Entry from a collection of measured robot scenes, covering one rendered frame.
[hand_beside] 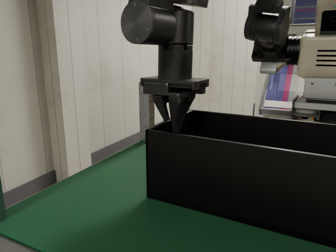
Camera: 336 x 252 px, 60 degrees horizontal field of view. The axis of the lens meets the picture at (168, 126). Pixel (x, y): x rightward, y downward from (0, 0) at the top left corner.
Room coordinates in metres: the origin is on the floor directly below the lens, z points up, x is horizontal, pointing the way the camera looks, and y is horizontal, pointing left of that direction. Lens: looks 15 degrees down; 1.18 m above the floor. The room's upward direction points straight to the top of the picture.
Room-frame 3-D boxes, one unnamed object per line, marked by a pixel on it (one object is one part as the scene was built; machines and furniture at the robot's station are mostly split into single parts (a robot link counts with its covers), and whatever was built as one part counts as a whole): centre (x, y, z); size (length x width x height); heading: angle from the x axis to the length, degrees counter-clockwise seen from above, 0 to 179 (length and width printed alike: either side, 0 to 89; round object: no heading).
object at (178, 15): (0.49, -0.01, 1.21); 0.07 x 0.06 x 0.07; 145
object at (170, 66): (0.50, -0.01, 1.15); 0.10 x 0.07 x 0.07; 62
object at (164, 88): (0.50, 0.00, 1.08); 0.07 x 0.07 x 0.09; 62
